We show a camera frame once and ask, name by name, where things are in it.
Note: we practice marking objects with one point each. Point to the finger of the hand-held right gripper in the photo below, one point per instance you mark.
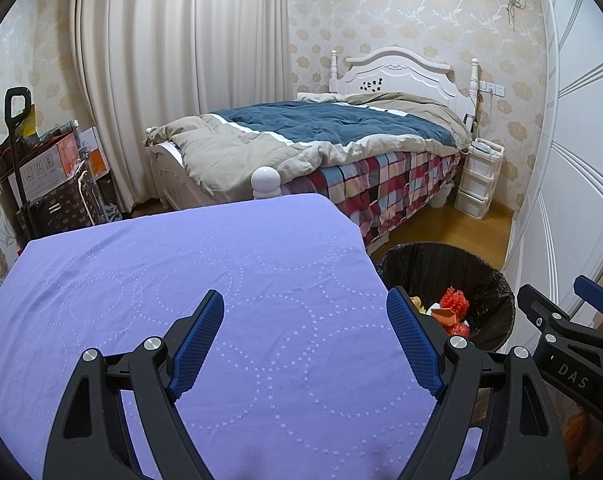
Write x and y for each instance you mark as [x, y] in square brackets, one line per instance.
[594, 295]
[531, 300]

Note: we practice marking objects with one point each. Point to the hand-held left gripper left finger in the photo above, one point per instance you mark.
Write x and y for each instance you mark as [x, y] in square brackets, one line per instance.
[199, 345]

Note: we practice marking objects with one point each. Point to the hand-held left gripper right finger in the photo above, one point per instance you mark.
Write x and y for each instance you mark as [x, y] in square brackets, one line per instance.
[414, 345]

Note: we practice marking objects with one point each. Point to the orange wrapper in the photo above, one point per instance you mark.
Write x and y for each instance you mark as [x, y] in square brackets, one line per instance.
[416, 304]

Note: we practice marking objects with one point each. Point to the orange-red mesh net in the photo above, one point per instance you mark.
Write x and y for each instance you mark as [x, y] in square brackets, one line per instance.
[454, 302]

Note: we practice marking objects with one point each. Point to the black trash bin with bag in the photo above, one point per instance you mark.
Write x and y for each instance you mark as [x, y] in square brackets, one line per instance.
[431, 265]

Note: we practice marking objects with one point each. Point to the white plastic drawer unit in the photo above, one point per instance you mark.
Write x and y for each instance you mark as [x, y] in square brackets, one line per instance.
[476, 185]

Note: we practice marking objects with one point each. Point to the small white bin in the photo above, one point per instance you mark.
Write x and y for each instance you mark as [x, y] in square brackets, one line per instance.
[442, 196]

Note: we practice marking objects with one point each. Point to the small white gadget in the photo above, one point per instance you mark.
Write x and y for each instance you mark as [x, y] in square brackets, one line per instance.
[484, 147]

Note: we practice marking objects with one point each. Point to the white panelled wardrobe door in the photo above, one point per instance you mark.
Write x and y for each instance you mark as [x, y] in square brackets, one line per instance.
[581, 135]

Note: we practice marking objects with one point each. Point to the white bedpost knob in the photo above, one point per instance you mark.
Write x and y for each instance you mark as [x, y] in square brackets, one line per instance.
[265, 180]

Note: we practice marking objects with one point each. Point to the brown patterned bag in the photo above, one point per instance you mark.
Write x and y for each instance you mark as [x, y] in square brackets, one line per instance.
[61, 210]

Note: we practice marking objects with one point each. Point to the small white orange box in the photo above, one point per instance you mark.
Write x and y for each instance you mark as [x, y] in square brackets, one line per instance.
[92, 155]

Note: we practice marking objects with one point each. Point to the white orange carton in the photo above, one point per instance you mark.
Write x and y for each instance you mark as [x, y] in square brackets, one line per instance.
[41, 172]

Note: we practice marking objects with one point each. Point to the bed with plaid sheet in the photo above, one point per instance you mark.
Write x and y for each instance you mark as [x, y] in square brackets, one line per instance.
[331, 125]

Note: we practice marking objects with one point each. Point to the black folding trolley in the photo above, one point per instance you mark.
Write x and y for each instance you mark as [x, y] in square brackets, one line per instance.
[15, 160]

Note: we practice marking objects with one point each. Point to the white wooden headboard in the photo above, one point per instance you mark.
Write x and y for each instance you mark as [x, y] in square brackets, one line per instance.
[396, 72]

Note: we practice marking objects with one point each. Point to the beige pillow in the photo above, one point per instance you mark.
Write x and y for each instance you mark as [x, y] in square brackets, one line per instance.
[316, 97]

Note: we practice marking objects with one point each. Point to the yellow tag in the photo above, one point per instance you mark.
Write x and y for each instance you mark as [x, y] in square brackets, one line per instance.
[28, 122]

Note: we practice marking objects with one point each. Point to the cream pleated curtain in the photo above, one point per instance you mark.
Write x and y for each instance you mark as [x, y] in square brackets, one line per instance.
[181, 60]

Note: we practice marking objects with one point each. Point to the white wall socket panel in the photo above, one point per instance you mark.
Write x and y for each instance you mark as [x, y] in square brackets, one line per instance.
[494, 89]

